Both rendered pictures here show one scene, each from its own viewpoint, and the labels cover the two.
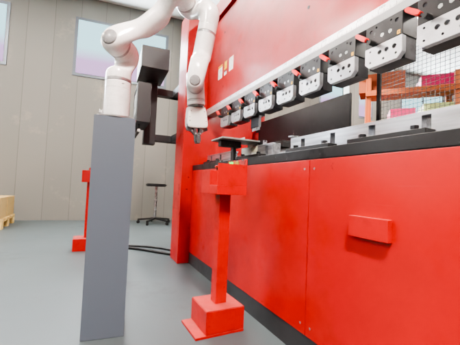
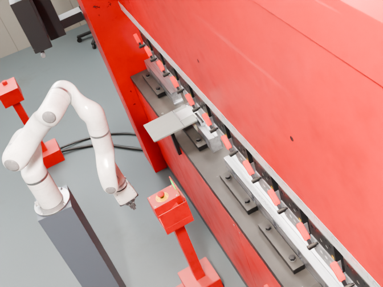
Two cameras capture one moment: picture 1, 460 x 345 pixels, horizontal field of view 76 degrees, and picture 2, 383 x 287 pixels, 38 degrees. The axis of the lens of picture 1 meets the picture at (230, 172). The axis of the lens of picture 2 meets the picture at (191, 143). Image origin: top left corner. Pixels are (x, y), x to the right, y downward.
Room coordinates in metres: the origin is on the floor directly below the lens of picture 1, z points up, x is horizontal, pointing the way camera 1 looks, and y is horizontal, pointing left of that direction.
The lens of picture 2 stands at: (-0.52, -0.72, 2.81)
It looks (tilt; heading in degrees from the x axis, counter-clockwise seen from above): 39 degrees down; 14
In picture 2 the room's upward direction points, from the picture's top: 20 degrees counter-clockwise
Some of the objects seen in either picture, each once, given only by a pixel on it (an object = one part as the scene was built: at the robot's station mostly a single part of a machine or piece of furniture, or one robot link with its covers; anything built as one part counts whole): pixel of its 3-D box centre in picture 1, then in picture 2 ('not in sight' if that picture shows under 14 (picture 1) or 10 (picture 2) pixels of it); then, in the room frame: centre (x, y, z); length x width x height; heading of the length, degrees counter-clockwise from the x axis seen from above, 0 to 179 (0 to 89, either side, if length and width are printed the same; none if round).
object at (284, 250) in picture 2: (385, 139); (280, 245); (1.02, -0.54, 0.89); 0.30 x 0.05 x 0.03; 26
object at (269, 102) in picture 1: (270, 98); (193, 87); (1.79, -0.23, 1.26); 0.15 x 0.09 x 0.17; 26
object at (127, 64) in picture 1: (122, 61); (28, 154); (1.45, 0.56, 1.30); 0.19 x 0.12 x 0.24; 173
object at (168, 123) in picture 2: (235, 141); (170, 123); (1.89, -0.03, 1.00); 0.26 x 0.18 x 0.01; 116
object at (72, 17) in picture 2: (168, 137); (80, 23); (3.01, 0.65, 1.18); 0.40 x 0.24 x 0.07; 26
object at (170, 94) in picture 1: (171, 90); not in sight; (3.01, 0.65, 1.67); 0.40 x 0.24 x 0.07; 26
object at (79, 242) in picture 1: (88, 208); (28, 123); (3.02, 1.43, 0.42); 0.25 x 0.20 x 0.83; 116
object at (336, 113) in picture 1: (294, 137); not in sight; (2.38, -0.52, 1.12); 1.13 x 0.02 x 0.44; 26
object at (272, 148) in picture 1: (259, 153); (200, 126); (1.90, -0.18, 0.92); 0.39 x 0.06 x 0.10; 26
